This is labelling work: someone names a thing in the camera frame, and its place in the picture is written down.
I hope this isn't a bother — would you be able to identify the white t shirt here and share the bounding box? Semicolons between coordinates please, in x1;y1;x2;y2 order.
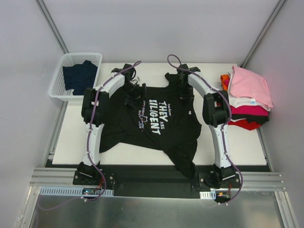
220;66;274;112

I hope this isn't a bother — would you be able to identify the red t shirt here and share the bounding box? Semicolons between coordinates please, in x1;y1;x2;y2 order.
228;119;261;131

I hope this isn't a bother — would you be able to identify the magenta t shirt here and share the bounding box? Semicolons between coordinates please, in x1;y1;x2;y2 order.
227;91;271;116

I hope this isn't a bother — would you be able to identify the white plastic laundry basket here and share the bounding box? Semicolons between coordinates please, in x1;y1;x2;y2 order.
48;52;103;101

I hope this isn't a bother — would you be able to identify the pink t shirt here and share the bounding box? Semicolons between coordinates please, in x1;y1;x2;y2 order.
229;66;274;109

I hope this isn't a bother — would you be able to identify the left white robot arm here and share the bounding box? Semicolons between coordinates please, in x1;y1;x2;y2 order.
77;60;146;185

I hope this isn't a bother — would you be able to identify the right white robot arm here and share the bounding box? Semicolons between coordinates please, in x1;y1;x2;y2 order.
177;64;236;189

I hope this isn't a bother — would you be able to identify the navy blue t shirt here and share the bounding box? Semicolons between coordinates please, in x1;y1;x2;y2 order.
62;60;98;95

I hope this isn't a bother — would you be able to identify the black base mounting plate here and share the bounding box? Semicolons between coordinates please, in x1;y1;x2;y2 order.
73;165;240;199

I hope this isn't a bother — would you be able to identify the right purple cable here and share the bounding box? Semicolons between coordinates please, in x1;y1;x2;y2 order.
167;54;244;207

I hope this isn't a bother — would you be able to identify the purple cable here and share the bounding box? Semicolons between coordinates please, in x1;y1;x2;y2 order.
38;60;143;210
167;54;244;207

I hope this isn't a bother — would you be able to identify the right white cable duct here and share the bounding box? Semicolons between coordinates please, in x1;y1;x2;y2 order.
199;190;216;200

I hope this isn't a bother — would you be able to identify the white cable duct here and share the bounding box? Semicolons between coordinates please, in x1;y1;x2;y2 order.
39;187;114;197
199;190;216;200

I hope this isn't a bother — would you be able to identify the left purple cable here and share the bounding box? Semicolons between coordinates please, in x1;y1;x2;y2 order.
38;60;143;210

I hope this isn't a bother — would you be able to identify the aluminium frame rail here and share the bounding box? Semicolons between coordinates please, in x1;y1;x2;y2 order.
30;168;287;191

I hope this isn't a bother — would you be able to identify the left white cable duct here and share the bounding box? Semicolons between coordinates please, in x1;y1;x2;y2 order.
39;187;114;197

